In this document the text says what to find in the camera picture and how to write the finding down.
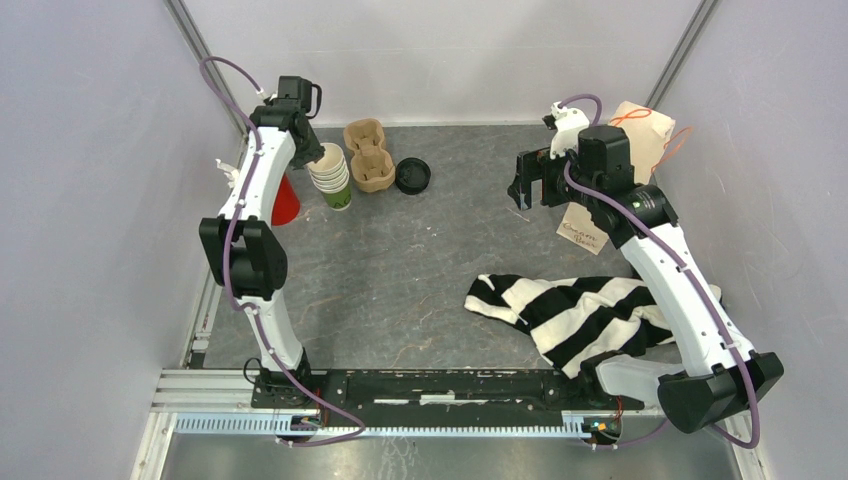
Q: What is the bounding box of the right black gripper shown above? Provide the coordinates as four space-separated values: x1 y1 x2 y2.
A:
508 140 600 210

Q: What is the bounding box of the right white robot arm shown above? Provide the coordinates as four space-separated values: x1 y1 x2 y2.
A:
507 125 784 448

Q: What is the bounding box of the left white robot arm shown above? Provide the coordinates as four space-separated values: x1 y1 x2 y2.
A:
199 106 325 408

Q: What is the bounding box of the stack of paper cups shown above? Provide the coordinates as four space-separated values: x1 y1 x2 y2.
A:
306 142 352 211

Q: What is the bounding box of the red plastic cup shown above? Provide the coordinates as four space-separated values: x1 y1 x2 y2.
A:
271 174 301 226

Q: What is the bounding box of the brown cardboard cup carrier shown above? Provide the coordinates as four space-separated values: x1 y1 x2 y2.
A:
343 118 396 193

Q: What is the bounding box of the white wrapped straws bundle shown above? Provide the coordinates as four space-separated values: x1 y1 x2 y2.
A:
215 158 240 189

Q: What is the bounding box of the stack of black lids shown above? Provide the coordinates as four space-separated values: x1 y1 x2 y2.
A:
395 157 432 195

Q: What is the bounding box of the brown paper bag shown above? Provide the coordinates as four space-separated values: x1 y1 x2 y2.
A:
556 101 693 255

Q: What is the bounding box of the black white striped cloth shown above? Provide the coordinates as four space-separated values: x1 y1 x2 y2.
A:
462 272 723 380

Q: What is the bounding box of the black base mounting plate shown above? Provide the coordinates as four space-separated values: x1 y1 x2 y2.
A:
242 369 644 429

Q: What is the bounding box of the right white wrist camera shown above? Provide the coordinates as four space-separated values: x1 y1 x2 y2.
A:
543 103 590 159

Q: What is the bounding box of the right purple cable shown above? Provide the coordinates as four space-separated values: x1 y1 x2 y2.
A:
555 93 762 450

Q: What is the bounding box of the purple cable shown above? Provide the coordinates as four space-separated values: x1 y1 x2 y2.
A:
555 93 762 450
199 55 367 448

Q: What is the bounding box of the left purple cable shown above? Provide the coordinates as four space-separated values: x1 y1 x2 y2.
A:
199 55 367 448

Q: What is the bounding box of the aluminium frame rail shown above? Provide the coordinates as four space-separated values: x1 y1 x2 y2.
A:
129 368 763 480

